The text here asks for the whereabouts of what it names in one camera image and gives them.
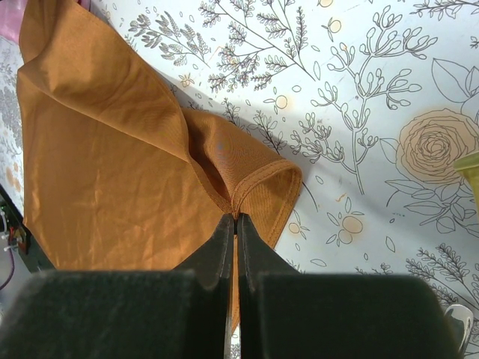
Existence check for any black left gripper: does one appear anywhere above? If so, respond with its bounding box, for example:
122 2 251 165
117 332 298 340
1 187 49 272

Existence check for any woven bamboo basket tray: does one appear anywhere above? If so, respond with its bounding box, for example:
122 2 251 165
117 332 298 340
454 152 479 208

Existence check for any silver metal spoon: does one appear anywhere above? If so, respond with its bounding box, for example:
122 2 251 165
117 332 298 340
445 304 474 356

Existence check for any floral patterned table mat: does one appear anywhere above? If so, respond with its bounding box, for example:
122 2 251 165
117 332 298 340
0 0 479 359

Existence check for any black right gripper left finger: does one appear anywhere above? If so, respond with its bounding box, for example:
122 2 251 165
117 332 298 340
1 215 234 358

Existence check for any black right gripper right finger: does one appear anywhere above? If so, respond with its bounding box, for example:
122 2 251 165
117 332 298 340
237 214 461 358

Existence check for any pink cloth placemat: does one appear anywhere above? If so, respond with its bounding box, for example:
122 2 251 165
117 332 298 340
0 0 27 43

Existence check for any orange cloth napkin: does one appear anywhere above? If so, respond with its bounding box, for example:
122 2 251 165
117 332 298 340
16 0 303 337

